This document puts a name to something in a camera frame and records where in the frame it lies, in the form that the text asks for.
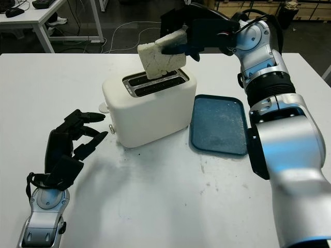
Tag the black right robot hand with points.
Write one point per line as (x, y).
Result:
(175, 20)

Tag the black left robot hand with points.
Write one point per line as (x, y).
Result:
(57, 147)

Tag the white bread slice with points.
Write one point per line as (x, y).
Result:
(155, 59)

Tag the white two-slot toaster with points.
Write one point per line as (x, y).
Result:
(150, 118)

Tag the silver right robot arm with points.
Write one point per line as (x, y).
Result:
(292, 144)

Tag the blue plastic tray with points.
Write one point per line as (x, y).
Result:
(217, 124)

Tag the black trash bin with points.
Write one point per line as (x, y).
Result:
(288, 16)

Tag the white shoe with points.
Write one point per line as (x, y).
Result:
(59, 20)

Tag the black desk device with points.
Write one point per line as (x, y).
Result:
(42, 3)

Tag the wooden crate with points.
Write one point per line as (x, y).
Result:
(310, 10)

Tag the white office desk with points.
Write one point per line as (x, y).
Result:
(33, 14)

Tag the black computer mouse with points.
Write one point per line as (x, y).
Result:
(14, 12)

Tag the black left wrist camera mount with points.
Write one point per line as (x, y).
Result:
(64, 173)

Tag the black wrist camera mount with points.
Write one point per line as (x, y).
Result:
(212, 32)
(64, 173)

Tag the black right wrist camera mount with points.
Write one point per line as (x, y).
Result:
(212, 32)

